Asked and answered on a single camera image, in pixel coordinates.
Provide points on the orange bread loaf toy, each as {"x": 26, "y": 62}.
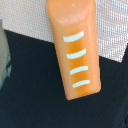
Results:
{"x": 73, "y": 24}

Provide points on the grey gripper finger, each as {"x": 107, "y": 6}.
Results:
{"x": 5, "y": 58}

